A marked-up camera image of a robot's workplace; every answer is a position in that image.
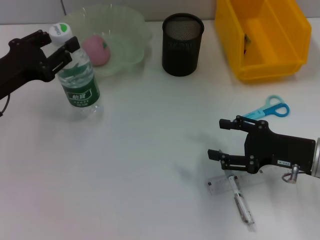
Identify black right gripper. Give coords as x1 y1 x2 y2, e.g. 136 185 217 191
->
207 115 316 175

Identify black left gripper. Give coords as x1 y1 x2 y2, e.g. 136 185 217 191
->
0 29 81 101

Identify pink toy peach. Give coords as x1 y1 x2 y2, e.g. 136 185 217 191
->
81 34 112 67

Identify clear water bottle green label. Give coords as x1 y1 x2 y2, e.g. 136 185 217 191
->
48 22 105 121

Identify green plastic wrapper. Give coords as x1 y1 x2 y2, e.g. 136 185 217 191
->
242 33 252 55

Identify transparent plastic ruler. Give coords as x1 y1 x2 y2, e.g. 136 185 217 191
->
206 165 286 195

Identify blue capped scissors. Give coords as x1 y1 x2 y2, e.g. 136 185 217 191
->
241 94 291 120

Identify grey white pen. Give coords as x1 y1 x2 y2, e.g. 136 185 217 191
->
218 149 257 226

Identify translucent green fruit bowl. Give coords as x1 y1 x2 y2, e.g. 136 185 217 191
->
61 3 153 78

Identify black mesh pen holder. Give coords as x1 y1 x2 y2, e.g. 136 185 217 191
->
161 13 205 77

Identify yellow plastic bin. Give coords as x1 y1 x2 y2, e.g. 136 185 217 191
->
214 0 313 82

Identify left gripper black cable plug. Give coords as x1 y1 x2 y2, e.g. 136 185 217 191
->
0 93 11 118

